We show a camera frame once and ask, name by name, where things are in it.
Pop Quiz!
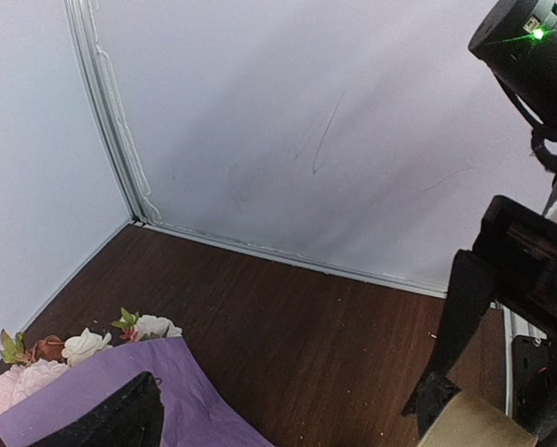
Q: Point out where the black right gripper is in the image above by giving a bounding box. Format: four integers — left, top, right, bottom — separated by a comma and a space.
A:
401, 195, 557, 435

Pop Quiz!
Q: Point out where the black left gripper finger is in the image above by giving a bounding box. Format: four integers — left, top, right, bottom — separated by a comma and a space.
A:
34, 372, 163, 447

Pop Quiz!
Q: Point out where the purple flower bouquet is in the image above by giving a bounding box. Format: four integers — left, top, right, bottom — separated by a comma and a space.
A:
0, 306, 275, 447

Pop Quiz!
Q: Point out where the beige satin ribbon bow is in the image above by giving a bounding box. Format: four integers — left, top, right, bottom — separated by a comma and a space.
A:
418, 391, 538, 447

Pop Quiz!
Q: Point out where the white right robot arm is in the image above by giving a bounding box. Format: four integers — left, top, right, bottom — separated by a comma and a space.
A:
402, 1, 557, 446

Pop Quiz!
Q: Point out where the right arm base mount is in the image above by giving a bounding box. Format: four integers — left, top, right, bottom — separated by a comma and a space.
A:
511, 335, 557, 446

